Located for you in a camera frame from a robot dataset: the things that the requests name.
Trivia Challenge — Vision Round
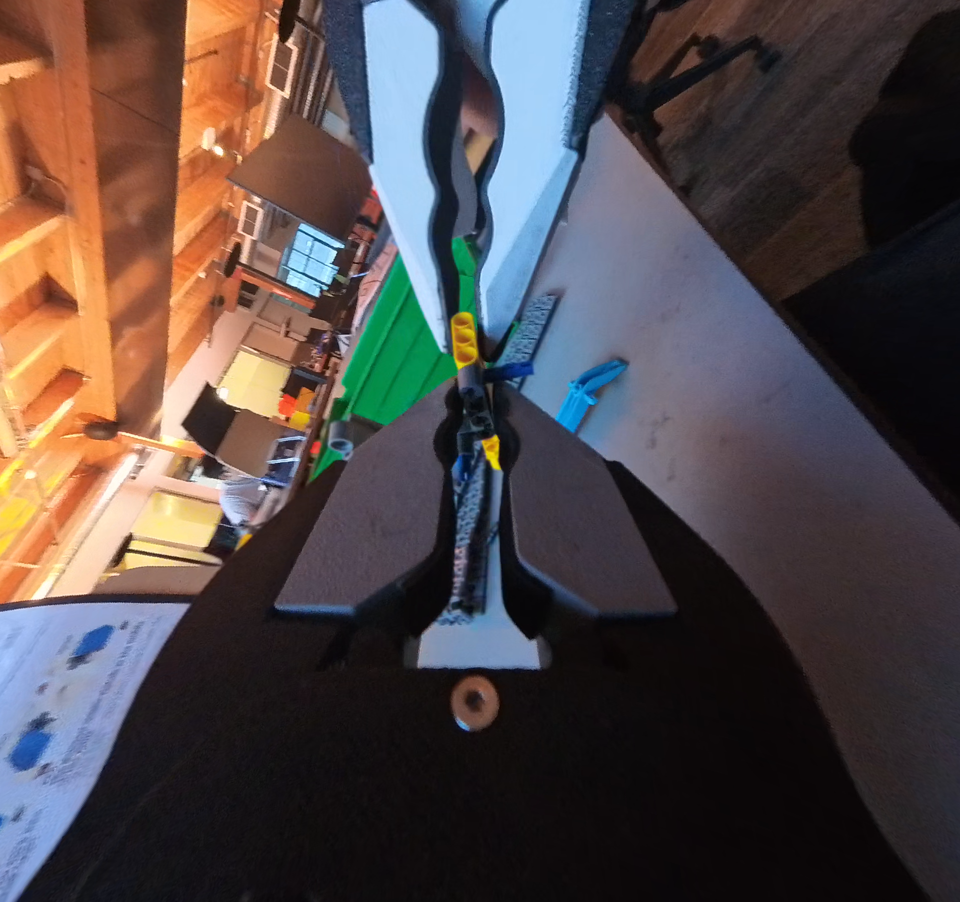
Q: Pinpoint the yellow beam grey panel assembly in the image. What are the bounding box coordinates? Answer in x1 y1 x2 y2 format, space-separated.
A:
447 309 538 477

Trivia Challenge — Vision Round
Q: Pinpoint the grey desk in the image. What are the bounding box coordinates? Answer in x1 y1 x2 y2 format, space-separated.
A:
416 107 960 902

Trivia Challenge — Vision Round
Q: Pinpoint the instruction sheet stand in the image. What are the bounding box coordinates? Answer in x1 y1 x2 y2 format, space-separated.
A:
0 593 198 897

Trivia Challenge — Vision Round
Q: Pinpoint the green plastic bin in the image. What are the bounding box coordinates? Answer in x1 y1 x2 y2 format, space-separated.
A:
332 236 483 428

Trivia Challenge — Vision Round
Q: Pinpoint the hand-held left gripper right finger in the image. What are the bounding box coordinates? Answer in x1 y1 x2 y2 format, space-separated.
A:
489 383 678 636

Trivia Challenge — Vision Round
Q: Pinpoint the black office chair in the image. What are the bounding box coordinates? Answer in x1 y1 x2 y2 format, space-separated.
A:
613 30 783 139

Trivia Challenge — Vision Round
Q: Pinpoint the dark partition panel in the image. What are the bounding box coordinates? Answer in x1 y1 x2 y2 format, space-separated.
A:
225 114 375 244

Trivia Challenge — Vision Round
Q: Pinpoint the black toy track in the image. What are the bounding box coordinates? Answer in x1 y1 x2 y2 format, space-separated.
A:
446 293 561 627

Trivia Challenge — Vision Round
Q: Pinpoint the window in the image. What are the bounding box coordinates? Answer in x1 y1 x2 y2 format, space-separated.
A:
279 224 349 297

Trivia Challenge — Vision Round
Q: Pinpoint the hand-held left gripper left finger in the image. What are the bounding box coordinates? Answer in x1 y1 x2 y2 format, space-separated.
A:
273 383 462 615

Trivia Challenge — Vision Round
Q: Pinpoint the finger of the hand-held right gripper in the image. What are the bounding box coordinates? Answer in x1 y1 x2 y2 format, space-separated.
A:
476 0 597 351
362 0 468 354

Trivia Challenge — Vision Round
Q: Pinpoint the blue plastic tool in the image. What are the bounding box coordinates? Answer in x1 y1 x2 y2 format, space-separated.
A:
553 356 631 435

